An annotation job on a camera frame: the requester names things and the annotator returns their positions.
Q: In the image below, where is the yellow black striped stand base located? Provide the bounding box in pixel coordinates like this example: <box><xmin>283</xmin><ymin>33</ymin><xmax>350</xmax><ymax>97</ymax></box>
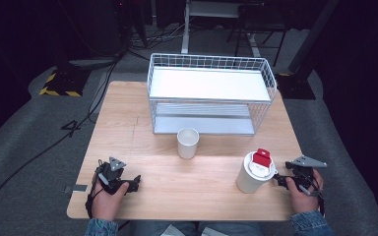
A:
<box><xmin>38</xmin><ymin>66</ymin><xmax>93</xmax><ymax>98</ymax></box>

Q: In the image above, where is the black metal chair frame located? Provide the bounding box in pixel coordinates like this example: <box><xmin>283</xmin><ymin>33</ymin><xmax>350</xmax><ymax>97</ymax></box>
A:
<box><xmin>225</xmin><ymin>2</ymin><xmax>292</xmax><ymax>68</ymax></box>

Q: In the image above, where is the white paper cup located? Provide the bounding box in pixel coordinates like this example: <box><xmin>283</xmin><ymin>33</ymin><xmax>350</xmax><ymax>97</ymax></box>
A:
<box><xmin>176</xmin><ymin>127</ymin><xmax>201</xmax><ymax>160</ymax></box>

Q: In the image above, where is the white tumbler with red lid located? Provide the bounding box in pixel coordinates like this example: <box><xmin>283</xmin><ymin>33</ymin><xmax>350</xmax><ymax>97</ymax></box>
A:
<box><xmin>235</xmin><ymin>147</ymin><xmax>279</xmax><ymax>195</ymax></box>

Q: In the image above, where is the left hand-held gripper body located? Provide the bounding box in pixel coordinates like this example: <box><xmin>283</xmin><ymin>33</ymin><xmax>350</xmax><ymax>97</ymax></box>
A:
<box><xmin>94</xmin><ymin>156</ymin><xmax>133</xmax><ymax>197</ymax></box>

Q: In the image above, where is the grey tape strip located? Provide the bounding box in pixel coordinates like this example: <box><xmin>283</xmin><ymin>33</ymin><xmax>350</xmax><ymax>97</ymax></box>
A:
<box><xmin>63</xmin><ymin>184</ymin><xmax>89</xmax><ymax>195</ymax></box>

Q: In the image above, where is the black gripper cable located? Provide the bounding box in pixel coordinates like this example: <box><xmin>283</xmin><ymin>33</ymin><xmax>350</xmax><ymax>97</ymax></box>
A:
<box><xmin>302</xmin><ymin>168</ymin><xmax>326</xmax><ymax>217</ymax></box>
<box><xmin>84</xmin><ymin>158</ymin><xmax>103</xmax><ymax>220</ymax></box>

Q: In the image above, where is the black stand with base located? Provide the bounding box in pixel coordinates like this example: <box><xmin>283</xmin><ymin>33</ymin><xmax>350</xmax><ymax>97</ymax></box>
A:
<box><xmin>275</xmin><ymin>0</ymin><xmax>341</xmax><ymax>101</ymax></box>

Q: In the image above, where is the bundle of floor cables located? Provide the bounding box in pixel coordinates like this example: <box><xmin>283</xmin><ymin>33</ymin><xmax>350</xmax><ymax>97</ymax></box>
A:
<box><xmin>126</xmin><ymin>21</ymin><xmax>192</xmax><ymax>62</ymax></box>

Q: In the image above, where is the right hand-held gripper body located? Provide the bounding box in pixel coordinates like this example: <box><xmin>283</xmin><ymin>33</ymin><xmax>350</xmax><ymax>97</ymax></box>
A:
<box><xmin>284</xmin><ymin>154</ymin><xmax>329</xmax><ymax>198</ymax></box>

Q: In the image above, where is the person's right hand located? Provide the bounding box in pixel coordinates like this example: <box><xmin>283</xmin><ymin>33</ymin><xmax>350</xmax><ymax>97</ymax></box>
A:
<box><xmin>284</xmin><ymin>168</ymin><xmax>325</xmax><ymax>215</ymax></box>

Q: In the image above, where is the white desk frame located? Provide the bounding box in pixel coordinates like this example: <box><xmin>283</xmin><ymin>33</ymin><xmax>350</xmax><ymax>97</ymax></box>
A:
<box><xmin>180</xmin><ymin>0</ymin><xmax>264</xmax><ymax>59</ymax></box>

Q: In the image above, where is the white wire shelf rack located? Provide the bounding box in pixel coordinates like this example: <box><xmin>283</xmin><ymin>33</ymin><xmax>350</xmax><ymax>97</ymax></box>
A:
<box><xmin>147</xmin><ymin>52</ymin><xmax>278</xmax><ymax>137</ymax></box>

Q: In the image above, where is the person's left hand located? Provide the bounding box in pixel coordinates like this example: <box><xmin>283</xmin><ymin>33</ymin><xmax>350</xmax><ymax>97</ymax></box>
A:
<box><xmin>91</xmin><ymin>181</ymin><xmax>130</xmax><ymax>222</ymax></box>

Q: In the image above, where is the long black floor cable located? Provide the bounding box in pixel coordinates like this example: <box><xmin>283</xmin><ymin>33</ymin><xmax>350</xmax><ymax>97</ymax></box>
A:
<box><xmin>0</xmin><ymin>53</ymin><xmax>123</xmax><ymax>236</ymax></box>

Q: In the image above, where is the white paper sheet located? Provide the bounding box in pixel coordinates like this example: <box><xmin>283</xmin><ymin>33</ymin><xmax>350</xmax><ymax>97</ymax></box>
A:
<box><xmin>201</xmin><ymin>226</ymin><xmax>230</xmax><ymax>236</ymax></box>
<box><xmin>159</xmin><ymin>223</ymin><xmax>187</xmax><ymax>236</ymax></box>

